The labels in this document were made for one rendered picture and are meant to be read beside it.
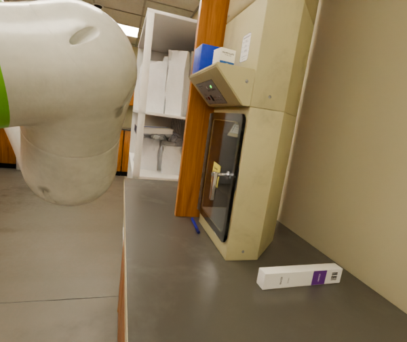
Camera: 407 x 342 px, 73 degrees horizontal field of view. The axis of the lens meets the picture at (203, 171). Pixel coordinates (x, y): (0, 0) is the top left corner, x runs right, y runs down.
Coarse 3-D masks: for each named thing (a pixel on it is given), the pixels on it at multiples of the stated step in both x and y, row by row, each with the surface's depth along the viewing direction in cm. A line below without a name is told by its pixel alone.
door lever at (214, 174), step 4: (212, 172) 83; (216, 172) 83; (228, 172) 84; (212, 176) 83; (216, 176) 83; (224, 176) 84; (228, 176) 84; (212, 180) 83; (216, 180) 84; (212, 184) 83; (212, 188) 84; (212, 192) 84; (212, 196) 84
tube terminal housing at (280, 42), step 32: (256, 0) 78; (288, 0) 73; (256, 32) 76; (288, 32) 75; (256, 64) 75; (288, 64) 77; (256, 96) 77; (288, 96) 81; (256, 128) 79; (288, 128) 89; (256, 160) 81; (256, 192) 83; (256, 224) 86; (224, 256) 86; (256, 256) 88
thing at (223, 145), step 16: (224, 128) 91; (240, 128) 79; (224, 144) 90; (240, 144) 79; (208, 160) 105; (224, 160) 89; (208, 176) 103; (208, 192) 102; (224, 192) 87; (208, 208) 101; (224, 208) 86; (208, 224) 99; (224, 224) 85; (224, 240) 85
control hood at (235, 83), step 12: (204, 72) 83; (216, 72) 75; (228, 72) 73; (240, 72) 74; (252, 72) 75; (216, 84) 81; (228, 84) 74; (240, 84) 74; (252, 84) 75; (228, 96) 80; (240, 96) 75
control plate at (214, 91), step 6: (198, 84) 96; (204, 84) 91; (210, 84) 85; (204, 90) 95; (210, 90) 90; (216, 90) 85; (204, 96) 101; (222, 96) 84; (210, 102) 99; (216, 102) 93; (222, 102) 88
